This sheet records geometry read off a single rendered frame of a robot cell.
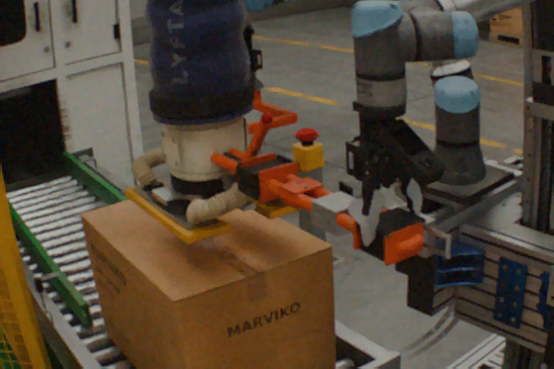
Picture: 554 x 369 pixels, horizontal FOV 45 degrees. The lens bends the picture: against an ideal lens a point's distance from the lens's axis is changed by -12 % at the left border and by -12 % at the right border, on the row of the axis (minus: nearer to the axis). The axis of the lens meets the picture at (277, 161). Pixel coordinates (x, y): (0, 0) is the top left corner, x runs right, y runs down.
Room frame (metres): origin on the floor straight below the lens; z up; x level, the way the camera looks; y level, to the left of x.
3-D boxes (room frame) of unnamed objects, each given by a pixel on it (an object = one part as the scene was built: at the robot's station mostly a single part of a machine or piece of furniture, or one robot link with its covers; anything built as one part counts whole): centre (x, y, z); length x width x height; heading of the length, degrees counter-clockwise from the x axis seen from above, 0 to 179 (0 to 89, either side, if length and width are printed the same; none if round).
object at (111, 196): (2.77, 0.61, 0.60); 1.60 x 0.10 x 0.09; 32
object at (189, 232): (1.49, 0.23, 1.09); 0.34 x 0.10 x 0.05; 32
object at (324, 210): (1.14, -0.09, 1.18); 0.07 x 0.07 x 0.04; 32
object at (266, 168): (1.32, 0.02, 1.19); 0.10 x 0.08 x 0.06; 122
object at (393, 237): (1.02, -0.16, 1.19); 0.08 x 0.07 x 0.05; 32
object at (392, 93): (1.04, -0.16, 1.41); 0.08 x 0.08 x 0.05
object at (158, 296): (1.65, 0.22, 0.75); 0.60 x 0.40 x 0.40; 32
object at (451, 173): (1.65, -0.44, 1.09); 0.15 x 0.15 x 0.10
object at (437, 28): (1.07, -0.26, 1.49); 0.11 x 0.11 x 0.08; 8
